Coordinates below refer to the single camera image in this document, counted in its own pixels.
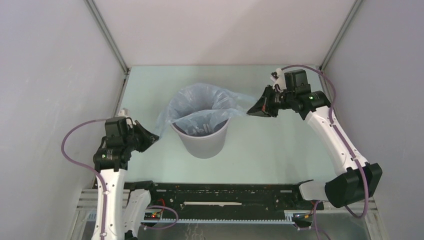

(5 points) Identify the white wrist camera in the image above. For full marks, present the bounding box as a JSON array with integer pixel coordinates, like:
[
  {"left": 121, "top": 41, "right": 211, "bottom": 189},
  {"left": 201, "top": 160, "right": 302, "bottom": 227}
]
[
  {"left": 270, "top": 68, "right": 287, "bottom": 93},
  {"left": 116, "top": 108, "right": 134, "bottom": 129}
]

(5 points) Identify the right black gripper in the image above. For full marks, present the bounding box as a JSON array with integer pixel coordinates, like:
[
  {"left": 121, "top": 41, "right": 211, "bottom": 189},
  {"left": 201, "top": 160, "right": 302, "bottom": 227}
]
[{"left": 248, "top": 84, "right": 295, "bottom": 118}]

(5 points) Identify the right controller board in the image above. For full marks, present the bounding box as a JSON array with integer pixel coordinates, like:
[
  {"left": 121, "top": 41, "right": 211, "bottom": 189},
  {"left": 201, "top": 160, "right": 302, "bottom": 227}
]
[{"left": 292, "top": 213, "right": 313, "bottom": 229}]

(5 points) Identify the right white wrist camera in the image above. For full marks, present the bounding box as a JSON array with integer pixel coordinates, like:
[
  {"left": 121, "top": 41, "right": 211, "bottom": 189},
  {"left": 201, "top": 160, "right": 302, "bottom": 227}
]
[{"left": 270, "top": 68, "right": 287, "bottom": 93}]

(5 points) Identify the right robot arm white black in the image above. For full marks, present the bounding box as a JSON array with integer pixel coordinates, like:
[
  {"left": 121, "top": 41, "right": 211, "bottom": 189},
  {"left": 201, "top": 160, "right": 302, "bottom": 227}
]
[{"left": 247, "top": 65, "right": 383, "bottom": 209}]

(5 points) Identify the corner aluminium post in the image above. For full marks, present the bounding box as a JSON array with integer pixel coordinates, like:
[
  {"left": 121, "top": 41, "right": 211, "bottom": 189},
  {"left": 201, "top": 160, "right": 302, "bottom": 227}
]
[
  {"left": 84, "top": 0, "right": 130, "bottom": 75},
  {"left": 320, "top": 0, "right": 365, "bottom": 70}
]

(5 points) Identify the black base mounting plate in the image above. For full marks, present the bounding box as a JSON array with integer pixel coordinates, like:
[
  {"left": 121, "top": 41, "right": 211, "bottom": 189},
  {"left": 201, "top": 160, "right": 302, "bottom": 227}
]
[{"left": 124, "top": 180, "right": 315, "bottom": 222}]

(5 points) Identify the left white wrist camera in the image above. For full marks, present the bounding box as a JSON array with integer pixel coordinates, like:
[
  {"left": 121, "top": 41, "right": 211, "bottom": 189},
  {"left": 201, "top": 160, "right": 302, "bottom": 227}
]
[{"left": 116, "top": 108, "right": 134, "bottom": 129}]

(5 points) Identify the right corner aluminium post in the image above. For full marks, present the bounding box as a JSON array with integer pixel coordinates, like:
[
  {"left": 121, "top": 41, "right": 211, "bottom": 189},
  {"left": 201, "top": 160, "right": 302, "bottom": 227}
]
[{"left": 320, "top": 0, "right": 365, "bottom": 70}]

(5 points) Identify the left controller board with leds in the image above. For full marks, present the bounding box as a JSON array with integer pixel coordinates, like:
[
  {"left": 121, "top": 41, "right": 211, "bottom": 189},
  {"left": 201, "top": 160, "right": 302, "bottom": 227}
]
[{"left": 144, "top": 211, "right": 162, "bottom": 221}]

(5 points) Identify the grey cylindrical trash bin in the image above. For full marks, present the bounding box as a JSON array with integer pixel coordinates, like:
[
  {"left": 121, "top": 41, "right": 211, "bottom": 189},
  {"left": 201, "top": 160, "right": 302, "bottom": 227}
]
[{"left": 170, "top": 114, "right": 230, "bottom": 159}]

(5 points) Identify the light blue plastic trash bag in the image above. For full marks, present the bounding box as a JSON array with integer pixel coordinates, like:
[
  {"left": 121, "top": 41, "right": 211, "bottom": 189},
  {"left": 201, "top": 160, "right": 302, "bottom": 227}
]
[{"left": 154, "top": 83, "right": 257, "bottom": 137}]

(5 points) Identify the left corner aluminium post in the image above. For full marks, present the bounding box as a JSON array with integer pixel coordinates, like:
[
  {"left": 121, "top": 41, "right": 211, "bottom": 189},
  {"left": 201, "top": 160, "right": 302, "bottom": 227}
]
[{"left": 84, "top": 0, "right": 130, "bottom": 75}]

